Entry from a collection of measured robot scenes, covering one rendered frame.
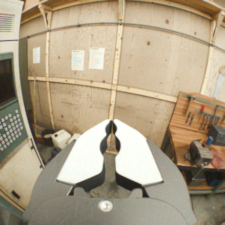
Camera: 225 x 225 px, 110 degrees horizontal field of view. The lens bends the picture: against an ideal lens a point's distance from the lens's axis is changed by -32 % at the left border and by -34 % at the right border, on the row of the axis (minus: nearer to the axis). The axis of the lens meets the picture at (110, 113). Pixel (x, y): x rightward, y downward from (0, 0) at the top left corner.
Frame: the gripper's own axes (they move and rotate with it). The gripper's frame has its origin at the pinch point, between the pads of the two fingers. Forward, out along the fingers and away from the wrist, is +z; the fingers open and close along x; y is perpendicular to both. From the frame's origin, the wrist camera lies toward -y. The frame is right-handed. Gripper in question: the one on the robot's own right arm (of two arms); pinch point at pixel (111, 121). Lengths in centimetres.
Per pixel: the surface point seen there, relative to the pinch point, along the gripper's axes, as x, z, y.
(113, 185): -6, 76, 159
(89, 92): -38, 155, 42
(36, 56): -143, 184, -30
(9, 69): -68, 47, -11
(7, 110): -72, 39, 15
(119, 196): 3, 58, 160
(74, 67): -59, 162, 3
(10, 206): -41, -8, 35
